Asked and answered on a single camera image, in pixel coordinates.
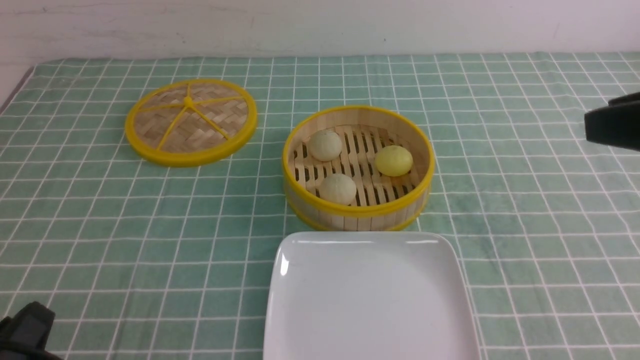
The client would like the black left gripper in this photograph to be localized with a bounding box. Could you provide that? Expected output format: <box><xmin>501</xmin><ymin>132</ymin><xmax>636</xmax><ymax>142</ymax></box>
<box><xmin>0</xmin><ymin>301</ymin><xmax>61</xmax><ymax>360</ymax></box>

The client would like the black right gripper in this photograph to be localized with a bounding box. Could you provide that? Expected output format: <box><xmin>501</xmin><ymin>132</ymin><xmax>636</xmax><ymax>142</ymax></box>
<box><xmin>583</xmin><ymin>92</ymin><xmax>640</xmax><ymax>152</ymax></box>

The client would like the yellow steamed bun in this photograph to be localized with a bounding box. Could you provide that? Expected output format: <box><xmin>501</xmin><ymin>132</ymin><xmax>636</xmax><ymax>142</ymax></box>
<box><xmin>374</xmin><ymin>145</ymin><xmax>414</xmax><ymax>177</ymax></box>

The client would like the white steamed bun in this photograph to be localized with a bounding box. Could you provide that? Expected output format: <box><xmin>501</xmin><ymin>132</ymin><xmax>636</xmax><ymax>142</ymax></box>
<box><xmin>318</xmin><ymin>173</ymin><xmax>357</xmax><ymax>205</ymax></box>
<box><xmin>306</xmin><ymin>129</ymin><xmax>343</xmax><ymax>162</ymax></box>

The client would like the white square plate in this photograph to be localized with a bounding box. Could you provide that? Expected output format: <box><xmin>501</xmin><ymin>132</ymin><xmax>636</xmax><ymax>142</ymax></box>
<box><xmin>262</xmin><ymin>231</ymin><xmax>482</xmax><ymax>360</ymax></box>

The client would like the green checkered tablecloth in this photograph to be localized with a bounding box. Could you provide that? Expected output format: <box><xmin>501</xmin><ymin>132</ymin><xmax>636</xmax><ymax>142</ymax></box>
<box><xmin>0</xmin><ymin>52</ymin><xmax>640</xmax><ymax>360</ymax></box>

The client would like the yellow rimmed bamboo steamer basket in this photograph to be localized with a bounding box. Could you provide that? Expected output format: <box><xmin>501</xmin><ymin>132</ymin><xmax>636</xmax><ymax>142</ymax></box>
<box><xmin>282</xmin><ymin>105</ymin><xmax>435</xmax><ymax>231</ymax></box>

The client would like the yellow rimmed bamboo steamer lid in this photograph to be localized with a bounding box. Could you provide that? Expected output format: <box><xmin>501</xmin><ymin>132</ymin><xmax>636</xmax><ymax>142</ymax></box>
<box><xmin>125</xmin><ymin>79</ymin><xmax>258</xmax><ymax>167</ymax></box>

